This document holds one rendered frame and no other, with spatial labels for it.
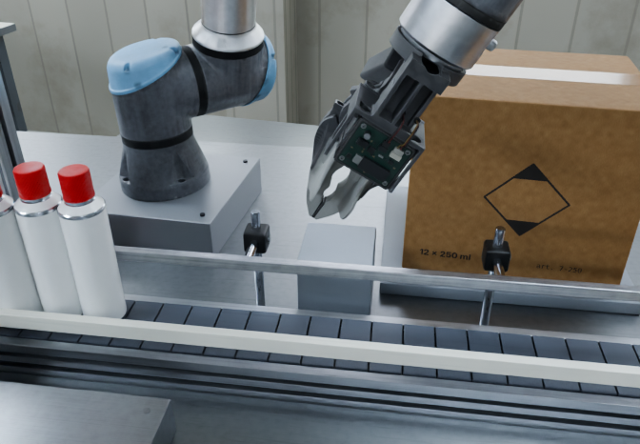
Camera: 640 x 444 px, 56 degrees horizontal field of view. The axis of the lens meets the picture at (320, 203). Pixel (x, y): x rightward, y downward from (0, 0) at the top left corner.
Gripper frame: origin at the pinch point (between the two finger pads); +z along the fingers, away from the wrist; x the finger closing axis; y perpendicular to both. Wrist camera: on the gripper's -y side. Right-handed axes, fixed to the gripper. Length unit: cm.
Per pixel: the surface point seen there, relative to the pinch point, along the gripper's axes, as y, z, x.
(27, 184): 1.4, 15.3, -28.0
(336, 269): -2.8, 8.1, 6.5
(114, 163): -51, 45, -31
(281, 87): -208, 75, -9
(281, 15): -207, 47, -24
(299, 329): -1.0, 17.3, 6.9
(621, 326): -12.9, 0.6, 45.8
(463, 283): -2.8, 1.3, 19.5
